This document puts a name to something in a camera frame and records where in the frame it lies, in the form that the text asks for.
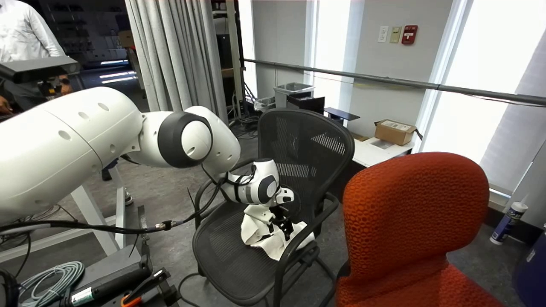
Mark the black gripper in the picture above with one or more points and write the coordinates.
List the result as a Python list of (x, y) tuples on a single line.
[(282, 213)]

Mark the white cloth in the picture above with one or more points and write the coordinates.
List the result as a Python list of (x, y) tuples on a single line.
[(257, 230)]

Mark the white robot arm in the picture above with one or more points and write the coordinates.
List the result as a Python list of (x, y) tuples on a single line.
[(69, 147)]

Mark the black mesh office chair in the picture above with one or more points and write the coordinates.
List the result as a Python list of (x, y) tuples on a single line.
[(308, 142)]

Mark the orange office chair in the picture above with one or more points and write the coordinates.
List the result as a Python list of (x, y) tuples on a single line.
[(410, 215)]

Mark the low white table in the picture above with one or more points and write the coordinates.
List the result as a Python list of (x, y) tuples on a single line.
[(373, 153)]

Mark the black box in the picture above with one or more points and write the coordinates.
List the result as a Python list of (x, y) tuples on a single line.
[(308, 104)]

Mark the dark flat shelf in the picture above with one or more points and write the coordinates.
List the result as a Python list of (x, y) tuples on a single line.
[(342, 113)]

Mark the cardboard box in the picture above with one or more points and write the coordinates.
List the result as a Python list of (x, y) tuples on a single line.
[(393, 133)]

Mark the metal shelf rack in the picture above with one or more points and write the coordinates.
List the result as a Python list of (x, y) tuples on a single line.
[(228, 56)]

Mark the beige curtain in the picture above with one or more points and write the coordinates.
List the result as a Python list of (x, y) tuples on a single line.
[(171, 51)]

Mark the white bottle with blue label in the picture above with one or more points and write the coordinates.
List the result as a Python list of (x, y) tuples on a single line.
[(508, 223)]

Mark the red fire alarm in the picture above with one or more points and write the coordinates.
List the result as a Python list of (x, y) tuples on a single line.
[(410, 34)]

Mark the blue recycling bin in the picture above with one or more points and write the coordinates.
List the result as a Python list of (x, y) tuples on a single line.
[(531, 273)]

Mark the bright window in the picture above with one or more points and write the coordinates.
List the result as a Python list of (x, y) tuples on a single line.
[(489, 68)]

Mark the person in white shirt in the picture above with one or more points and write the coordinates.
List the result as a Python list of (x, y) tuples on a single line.
[(26, 31)]

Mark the grey wall handrail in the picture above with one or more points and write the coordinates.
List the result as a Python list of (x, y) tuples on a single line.
[(398, 80)]

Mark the white metal stand frame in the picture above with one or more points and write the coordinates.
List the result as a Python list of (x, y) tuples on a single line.
[(95, 222)]

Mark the white wall switch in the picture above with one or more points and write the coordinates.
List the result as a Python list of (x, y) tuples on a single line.
[(383, 34)]

